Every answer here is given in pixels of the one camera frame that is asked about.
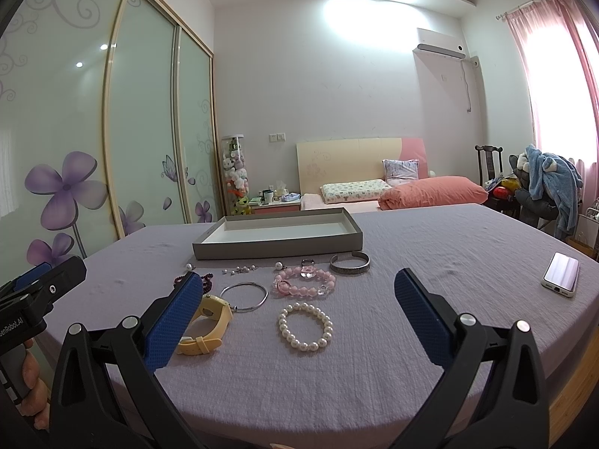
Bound yellow wrist watch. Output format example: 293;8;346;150
176;293;235;356

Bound dark red bead necklace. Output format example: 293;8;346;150
173;272;215;294

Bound thin silver bangle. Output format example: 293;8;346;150
219;282;269;314

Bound dark engraved cuff bangle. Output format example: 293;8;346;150
329;251;371;276

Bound pink bead bracelet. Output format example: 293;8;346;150
272;265;337;300

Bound white pearl bracelet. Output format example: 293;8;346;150
277;301;334;353

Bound small pearl earrings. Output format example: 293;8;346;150
221;262;284;276

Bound person's left hand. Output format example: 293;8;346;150
19;339;50;430

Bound purple table cloth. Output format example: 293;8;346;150
34;202;599;447

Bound folded salmon pink quilt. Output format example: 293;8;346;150
378;176;488;210

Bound white smartphone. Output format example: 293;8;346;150
541;253;580;298

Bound dark wooden chair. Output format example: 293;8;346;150
474;145;520;219

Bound grey cardboard tray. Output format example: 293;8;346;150
192;208;364;260

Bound small lilac pillow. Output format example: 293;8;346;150
382;159;419;181

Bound floral white pillow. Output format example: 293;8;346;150
321;180;391;204

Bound clear tube of plush toys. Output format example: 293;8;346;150
220;134;250;216

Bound pink white nightstand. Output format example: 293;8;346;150
251;199;301;215

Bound blue plush garment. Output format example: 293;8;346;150
515;145;583;240

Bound bed with beige headboard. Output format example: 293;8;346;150
297;138;435;213

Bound sliding door flower wardrobe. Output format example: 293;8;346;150
1;0;224;280

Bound white air conditioner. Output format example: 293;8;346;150
413;27;467;60

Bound pink curtain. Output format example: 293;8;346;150
498;0;598;187

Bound white wall switch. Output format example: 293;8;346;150
269;134;285;143

